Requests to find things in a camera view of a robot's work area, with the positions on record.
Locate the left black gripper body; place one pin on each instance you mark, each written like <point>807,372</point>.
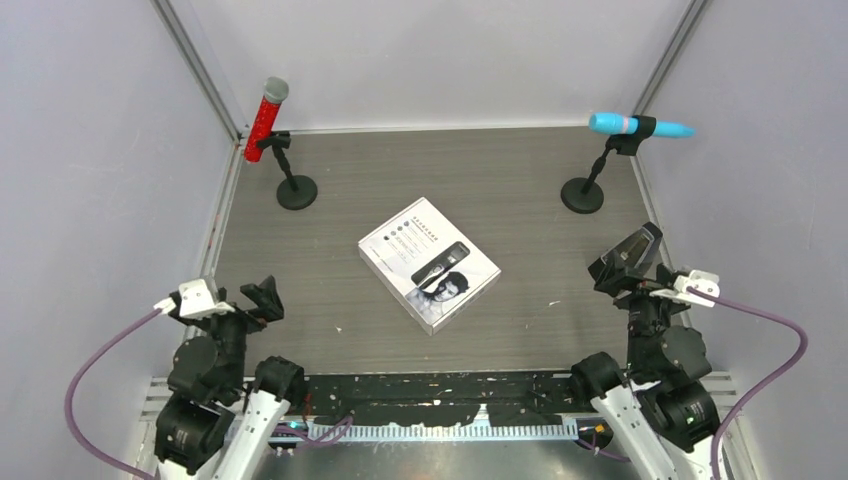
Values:
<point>231,328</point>

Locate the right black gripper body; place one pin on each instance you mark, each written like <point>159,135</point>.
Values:
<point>645,312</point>

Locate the white hair clipper box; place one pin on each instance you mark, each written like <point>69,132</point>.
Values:
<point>428,265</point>

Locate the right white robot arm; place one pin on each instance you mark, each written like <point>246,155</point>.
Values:
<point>664,418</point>

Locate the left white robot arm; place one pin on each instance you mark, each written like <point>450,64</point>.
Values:
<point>216,424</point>

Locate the right black microphone stand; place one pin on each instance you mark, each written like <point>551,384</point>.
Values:
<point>583,195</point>

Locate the black microphone stand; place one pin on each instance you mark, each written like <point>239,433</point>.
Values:
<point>295,192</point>
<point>583,195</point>

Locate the left black microphone stand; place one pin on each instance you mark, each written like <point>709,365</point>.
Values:
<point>295,192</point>

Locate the blue microphone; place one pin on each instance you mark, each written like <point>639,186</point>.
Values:
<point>615,124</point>

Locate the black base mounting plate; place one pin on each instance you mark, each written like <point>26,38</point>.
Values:
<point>513,398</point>

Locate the red glitter microphone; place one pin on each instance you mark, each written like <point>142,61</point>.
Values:
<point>276,91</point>

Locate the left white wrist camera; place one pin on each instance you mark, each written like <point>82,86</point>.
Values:
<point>194,300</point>

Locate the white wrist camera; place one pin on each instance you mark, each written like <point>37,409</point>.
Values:
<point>194,300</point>
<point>695,287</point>

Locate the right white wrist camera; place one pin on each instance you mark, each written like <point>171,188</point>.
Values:
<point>695,287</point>

